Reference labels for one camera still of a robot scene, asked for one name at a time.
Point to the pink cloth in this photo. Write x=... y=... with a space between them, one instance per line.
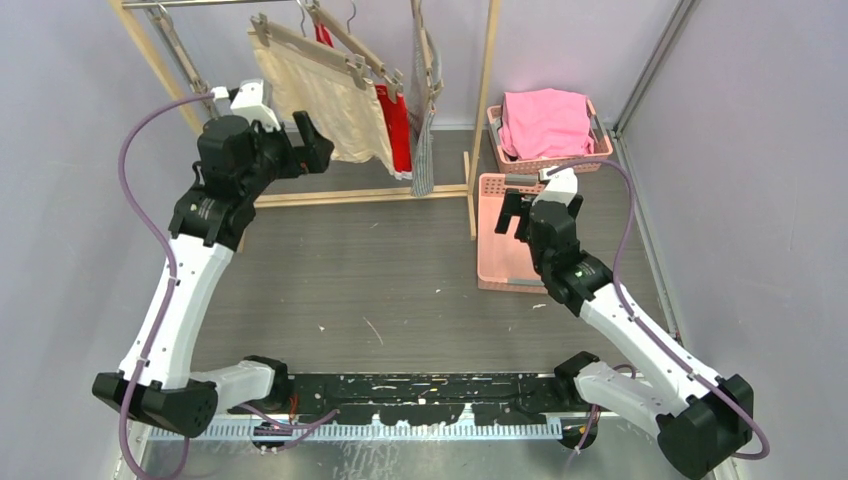
x=547 y=123

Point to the far pink basket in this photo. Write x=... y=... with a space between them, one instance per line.
x=603 y=147

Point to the wooden clothes rack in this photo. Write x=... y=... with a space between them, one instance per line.
x=143 y=42

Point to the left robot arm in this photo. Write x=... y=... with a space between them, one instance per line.
x=154 y=384

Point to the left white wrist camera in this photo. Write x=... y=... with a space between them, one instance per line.
x=252 y=101

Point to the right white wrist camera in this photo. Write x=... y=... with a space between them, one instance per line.
x=560 y=185

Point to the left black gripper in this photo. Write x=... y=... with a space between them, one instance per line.
x=313 y=156

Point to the white slotted cable duct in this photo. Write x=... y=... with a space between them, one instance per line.
x=236 y=429

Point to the cream underwear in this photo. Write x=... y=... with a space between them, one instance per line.
x=350 y=117

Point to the red underwear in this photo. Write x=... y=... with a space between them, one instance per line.
x=395 y=117

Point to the grey striped underwear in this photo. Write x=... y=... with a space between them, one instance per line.
x=420 y=122

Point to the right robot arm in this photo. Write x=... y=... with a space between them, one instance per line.
x=698 y=417

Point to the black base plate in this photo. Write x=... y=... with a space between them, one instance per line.
x=428 y=399

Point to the beige clip hanger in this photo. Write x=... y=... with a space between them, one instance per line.
x=327 y=27
x=269 y=32
x=427 y=82

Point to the near pink basket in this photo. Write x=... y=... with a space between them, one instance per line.
x=503 y=262

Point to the pink basket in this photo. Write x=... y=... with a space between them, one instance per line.
x=503 y=262
x=603 y=147

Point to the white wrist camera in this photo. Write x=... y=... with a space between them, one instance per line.
x=252 y=101
x=560 y=185

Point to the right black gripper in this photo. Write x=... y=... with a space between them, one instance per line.
x=515 y=204

